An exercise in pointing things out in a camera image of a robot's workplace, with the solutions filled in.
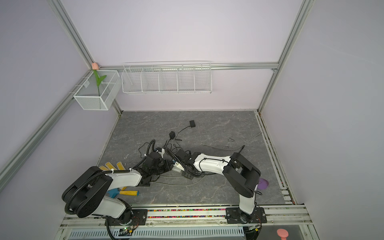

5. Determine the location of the black power adapter plug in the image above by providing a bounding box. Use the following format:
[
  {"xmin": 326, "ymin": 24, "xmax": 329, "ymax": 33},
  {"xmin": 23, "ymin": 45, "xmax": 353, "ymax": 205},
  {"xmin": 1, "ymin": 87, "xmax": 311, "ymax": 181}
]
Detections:
[{"xmin": 169, "ymin": 131, "xmax": 176, "ymax": 140}]

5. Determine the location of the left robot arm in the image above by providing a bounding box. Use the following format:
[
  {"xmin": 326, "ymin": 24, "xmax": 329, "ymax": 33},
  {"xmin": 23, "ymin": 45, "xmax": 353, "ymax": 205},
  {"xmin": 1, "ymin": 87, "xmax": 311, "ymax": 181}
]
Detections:
[{"xmin": 62, "ymin": 140, "xmax": 173, "ymax": 225}]

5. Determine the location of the grey ethernet cable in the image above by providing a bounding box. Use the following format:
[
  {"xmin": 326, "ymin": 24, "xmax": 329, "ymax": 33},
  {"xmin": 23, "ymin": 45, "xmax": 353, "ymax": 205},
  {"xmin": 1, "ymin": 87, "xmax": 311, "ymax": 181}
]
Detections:
[
  {"xmin": 151, "ymin": 176, "xmax": 205, "ymax": 187},
  {"xmin": 200, "ymin": 132, "xmax": 262, "ymax": 151}
]

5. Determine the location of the black power cord tangled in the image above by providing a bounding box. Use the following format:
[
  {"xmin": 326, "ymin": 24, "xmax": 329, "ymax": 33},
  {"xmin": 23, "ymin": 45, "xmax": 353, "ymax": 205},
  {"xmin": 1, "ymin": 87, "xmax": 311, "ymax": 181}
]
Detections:
[{"xmin": 138, "ymin": 126, "xmax": 191, "ymax": 159}]

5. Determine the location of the white wire basket long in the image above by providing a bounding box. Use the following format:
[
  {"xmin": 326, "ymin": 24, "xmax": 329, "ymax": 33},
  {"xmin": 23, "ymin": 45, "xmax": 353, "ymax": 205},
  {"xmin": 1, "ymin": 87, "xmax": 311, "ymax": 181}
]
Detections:
[{"xmin": 122, "ymin": 61, "xmax": 213, "ymax": 94}]

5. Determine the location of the blue yellow toy rake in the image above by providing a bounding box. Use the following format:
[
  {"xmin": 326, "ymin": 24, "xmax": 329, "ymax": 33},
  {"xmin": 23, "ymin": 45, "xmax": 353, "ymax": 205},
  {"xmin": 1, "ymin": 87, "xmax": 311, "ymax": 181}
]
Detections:
[{"xmin": 107, "ymin": 189, "xmax": 140, "ymax": 199}]

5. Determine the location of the artificial tulip flower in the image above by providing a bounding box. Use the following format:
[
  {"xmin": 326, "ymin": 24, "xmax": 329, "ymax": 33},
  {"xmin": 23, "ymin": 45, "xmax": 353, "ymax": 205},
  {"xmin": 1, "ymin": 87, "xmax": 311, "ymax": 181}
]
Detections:
[{"xmin": 92, "ymin": 63, "xmax": 107, "ymax": 97}]

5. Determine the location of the yellow work glove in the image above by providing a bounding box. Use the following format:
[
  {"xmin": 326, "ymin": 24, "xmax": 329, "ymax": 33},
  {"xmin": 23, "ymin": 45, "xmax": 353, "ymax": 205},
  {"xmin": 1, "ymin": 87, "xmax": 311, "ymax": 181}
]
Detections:
[{"xmin": 99, "ymin": 162, "xmax": 125, "ymax": 171}]

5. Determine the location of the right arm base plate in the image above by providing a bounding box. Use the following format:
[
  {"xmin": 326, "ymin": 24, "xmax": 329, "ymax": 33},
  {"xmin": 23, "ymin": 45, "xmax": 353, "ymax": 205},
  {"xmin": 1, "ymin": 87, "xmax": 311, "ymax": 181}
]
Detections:
[{"xmin": 225, "ymin": 207, "xmax": 267, "ymax": 224}]

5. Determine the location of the white mesh basket small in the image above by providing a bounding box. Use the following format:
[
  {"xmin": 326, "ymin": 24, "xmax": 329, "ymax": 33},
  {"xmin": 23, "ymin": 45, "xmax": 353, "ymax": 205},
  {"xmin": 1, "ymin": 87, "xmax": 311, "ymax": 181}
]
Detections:
[{"xmin": 74, "ymin": 70, "xmax": 122, "ymax": 111}]

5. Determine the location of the black power brick far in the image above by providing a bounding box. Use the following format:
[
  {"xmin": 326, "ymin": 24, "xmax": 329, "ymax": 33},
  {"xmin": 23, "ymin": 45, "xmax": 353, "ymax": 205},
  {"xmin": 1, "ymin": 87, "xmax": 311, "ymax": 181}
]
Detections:
[{"xmin": 190, "ymin": 120, "xmax": 196, "ymax": 128}]

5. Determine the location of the pink purple toy shovel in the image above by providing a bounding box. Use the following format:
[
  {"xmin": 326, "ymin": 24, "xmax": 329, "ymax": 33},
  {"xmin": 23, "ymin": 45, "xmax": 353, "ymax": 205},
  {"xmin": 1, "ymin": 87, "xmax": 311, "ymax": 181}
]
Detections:
[{"xmin": 258, "ymin": 178, "xmax": 269, "ymax": 190}]

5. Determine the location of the black network switch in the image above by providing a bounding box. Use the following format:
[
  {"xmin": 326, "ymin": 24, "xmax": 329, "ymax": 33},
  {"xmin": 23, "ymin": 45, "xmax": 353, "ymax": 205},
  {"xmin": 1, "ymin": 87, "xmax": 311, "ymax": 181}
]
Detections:
[{"xmin": 137, "ymin": 177, "xmax": 152, "ymax": 187}]

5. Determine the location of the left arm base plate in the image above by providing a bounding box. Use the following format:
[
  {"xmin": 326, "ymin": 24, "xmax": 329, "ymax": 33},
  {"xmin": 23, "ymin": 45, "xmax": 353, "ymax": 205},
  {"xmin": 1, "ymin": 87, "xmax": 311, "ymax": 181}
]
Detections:
[{"xmin": 106, "ymin": 209, "xmax": 148, "ymax": 227}]

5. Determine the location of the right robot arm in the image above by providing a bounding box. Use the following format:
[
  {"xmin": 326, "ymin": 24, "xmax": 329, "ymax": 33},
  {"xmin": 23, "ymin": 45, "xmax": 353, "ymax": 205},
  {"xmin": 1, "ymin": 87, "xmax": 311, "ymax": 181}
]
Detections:
[{"xmin": 165, "ymin": 149, "xmax": 263, "ymax": 224}]

